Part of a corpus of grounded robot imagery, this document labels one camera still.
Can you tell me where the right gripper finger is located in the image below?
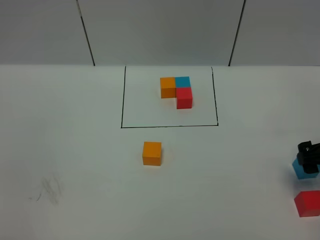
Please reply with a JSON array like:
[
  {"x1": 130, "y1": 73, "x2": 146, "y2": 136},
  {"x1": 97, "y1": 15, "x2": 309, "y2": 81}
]
[{"x1": 302, "y1": 163, "x2": 319, "y2": 174}]

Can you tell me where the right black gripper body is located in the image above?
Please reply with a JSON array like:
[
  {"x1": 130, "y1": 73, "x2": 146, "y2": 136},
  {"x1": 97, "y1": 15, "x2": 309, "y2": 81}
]
[{"x1": 297, "y1": 141, "x2": 320, "y2": 165}]

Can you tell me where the red template block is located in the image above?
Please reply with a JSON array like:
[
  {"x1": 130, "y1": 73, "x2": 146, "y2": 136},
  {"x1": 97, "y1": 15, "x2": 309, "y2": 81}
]
[{"x1": 176, "y1": 87, "x2": 193, "y2": 109}]

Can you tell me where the blue template block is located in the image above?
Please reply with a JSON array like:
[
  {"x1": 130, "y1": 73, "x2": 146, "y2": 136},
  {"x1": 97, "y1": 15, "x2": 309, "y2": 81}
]
[{"x1": 175, "y1": 76, "x2": 191, "y2": 88}]

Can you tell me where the orange template block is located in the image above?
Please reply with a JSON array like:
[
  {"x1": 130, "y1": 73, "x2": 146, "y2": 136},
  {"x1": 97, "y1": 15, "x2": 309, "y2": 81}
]
[{"x1": 160, "y1": 77, "x2": 176, "y2": 99}]

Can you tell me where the white template sheet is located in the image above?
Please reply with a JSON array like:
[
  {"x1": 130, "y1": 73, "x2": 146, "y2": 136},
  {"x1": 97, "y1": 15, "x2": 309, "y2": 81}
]
[{"x1": 122, "y1": 66, "x2": 218, "y2": 128}]

